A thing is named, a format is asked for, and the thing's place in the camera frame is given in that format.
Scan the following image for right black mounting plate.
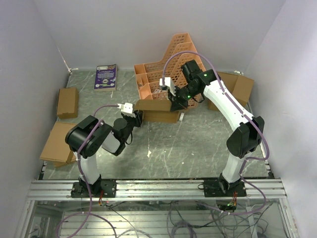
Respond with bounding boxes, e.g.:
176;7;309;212
202;178;247;198

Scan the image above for cardboard box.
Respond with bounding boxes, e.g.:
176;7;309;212
56;87;79;119
218;72;254;107
40;121;76;168
134;99;181;123

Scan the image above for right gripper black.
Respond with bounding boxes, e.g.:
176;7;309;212
167;84;199;112

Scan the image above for purple book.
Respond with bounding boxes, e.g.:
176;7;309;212
94;64;117;91

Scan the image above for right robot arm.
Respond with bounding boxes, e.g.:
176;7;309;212
160;60;264;196

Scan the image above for black mounting plate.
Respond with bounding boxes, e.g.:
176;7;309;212
70;178;117;198
202;178;247;198

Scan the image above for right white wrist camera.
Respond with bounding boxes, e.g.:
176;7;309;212
159;77;176;96

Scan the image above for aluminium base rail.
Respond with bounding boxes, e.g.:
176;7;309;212
27;179;287;201

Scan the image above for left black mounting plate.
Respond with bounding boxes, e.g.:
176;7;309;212
70;178;117;198

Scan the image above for peach plastic file organizer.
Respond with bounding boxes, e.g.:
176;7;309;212
134;33;206;100

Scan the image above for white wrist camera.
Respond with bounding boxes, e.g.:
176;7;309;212
159;77;176;96
117;103;135;118

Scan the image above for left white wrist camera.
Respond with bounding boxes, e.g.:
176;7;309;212
117;103;135;118

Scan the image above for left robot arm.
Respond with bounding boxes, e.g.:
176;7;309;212
65;110;143;197

